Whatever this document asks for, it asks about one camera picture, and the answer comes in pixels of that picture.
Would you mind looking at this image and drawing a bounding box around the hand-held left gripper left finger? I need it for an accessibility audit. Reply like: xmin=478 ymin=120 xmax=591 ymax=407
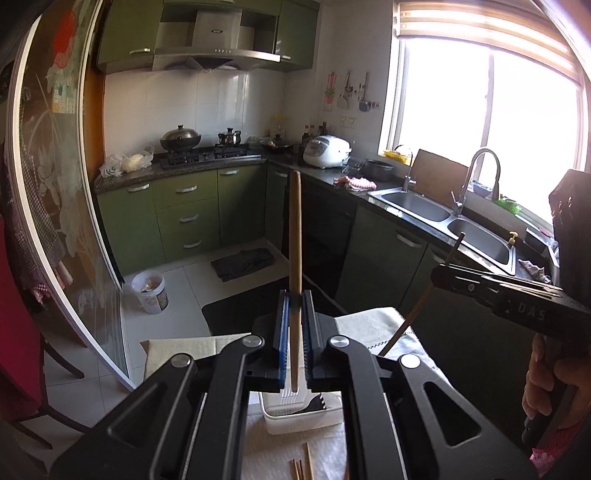
xmin=51 ymin=290 xmax=292 ymax=480

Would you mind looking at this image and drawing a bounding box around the green upper cabinet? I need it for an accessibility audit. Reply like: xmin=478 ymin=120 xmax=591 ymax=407
xmin=96 ymin=0 xmax=163 ymax=75
xmin=274 ymin=0 xmax=320 ymax=73

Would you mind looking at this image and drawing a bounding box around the dark wok with lid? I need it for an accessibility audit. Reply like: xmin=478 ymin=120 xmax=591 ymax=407
xmin=160 ymin=123 xmax=203 ymax=152

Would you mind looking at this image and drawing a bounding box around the white plastic bag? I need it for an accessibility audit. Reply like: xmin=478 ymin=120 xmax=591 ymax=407
xmin=99 ymin=146 xmax=155 ymax=179

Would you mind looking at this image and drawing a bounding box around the printed sliding glass door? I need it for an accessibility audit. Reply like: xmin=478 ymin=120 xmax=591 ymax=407
xmin=8 ymin=0 xmax=136 ymax=392

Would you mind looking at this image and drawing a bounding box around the steel double sink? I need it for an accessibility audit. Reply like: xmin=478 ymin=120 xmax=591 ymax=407
xmin=368 ymin=186 xmax=517 ymax=276

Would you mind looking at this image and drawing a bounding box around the tall steel faucet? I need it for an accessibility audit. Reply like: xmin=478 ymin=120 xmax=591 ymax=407
xmin=451 ymin=148 xmax=502 ymax=218

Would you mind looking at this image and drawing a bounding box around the black floor mat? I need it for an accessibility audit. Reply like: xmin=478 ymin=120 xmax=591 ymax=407
xmin=202 ymin=276 xmax=345 ymax=339

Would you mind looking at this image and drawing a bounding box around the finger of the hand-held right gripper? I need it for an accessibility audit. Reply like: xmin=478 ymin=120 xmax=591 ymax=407
xmin=431 ymin=263 xmax=498 ymax=306

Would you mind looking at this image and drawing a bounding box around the dark wooden chair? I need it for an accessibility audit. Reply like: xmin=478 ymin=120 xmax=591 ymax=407
xmin=0 ymin=216 xmax=93 ymax=451

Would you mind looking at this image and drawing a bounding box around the light wooden chopstick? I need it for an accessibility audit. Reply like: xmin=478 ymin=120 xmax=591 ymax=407
xmin=287 ymin=170 xmax=304 ymax=393

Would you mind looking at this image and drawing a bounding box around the green sink cabinet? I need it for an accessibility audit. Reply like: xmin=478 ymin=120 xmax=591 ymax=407
xmin=335 ymin=203 xmax=462 ymax=324

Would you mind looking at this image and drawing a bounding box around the green lower cabinet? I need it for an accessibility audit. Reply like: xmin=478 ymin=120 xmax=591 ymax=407
xmin=96 ymin=163 xmax=269 ymax=278

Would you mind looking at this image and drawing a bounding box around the kitchen window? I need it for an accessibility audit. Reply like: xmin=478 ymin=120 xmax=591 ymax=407
xmin=378 ymin=37 xmax=583 ymax=228

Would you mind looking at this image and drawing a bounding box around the white plastic bucket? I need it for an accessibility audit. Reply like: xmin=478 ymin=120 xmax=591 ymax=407
xmin=131 ymin=270 xmax=170 ymax=315

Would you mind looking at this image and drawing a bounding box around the pink dish cloth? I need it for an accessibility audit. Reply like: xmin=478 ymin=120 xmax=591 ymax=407
xmin=334 ymin=174 xmax=378 ymax=191

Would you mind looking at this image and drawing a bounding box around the white rice cooker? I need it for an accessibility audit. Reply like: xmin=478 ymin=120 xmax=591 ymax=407
xmin=303 ymin=135 xmax=353 ymax=169

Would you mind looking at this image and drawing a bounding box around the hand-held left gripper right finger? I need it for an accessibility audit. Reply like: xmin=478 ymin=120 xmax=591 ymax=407
xmin=302 ymin=291 xmax=537 ymax=480

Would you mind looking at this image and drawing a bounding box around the small steel faucet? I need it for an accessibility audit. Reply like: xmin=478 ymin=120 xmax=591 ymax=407
xmin=392 ymin=144 xmax=417 ymax=193

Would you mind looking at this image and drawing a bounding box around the white table cloth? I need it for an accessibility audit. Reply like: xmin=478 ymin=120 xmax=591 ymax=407
xmin=140 ymin=306 xmax=437 ymax=480

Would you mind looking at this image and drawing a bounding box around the steel range hood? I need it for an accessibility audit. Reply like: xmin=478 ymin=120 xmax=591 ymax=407
xmin=152 ymin=8 xmax=282 ymax=73

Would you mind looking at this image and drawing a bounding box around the black frying pan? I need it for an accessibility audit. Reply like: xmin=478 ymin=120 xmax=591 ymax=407
xmin=260 ymin=133 xmax=297 ymax=151

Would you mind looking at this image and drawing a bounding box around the black gas stove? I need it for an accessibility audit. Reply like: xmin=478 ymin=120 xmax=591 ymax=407
xmin=161 ymin=144 xmax=262 ymax=167

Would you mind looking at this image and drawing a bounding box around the black built-in appliance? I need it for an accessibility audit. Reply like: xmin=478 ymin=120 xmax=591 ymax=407
xmin=299 ymin=181 xmax=359 ymax=302

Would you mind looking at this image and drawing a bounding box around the person's right hand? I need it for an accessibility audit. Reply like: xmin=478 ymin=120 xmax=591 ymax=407
xmin=523 ymin=332 xmax=585 ymax=421

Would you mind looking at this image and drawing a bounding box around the black cooking pot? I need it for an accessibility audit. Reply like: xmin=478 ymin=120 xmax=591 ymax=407
xmin=362 ymin=159 xmax=396 ymax=182

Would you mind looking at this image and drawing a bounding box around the dark wooden chopstick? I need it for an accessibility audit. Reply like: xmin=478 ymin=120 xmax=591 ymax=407
xmin=379 ymin=232 xmax=466 ymax=357

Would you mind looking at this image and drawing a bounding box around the striped window blind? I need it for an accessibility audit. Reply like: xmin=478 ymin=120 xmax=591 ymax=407
xmin=392 ymin=0 xmax=586 ymax=88

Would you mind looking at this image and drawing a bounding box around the brown cutting board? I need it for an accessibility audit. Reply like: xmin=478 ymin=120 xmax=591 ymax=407
xmin=410 ymin=148 xmax=470 ymax=209

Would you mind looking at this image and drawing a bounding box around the person's right forearm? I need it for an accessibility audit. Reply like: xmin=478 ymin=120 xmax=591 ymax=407
xmin=529 ymin=429 xmax=583 ymax=479

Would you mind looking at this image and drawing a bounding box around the dark grey floor rag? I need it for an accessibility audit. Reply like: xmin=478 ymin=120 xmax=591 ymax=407
xmin=211 ymin=247 xmax=277 ymax=282

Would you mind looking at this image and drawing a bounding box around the white plastic utensil basket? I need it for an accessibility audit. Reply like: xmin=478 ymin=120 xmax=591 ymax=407
xmin=260 ymin=353 xmax=345 ymax=437

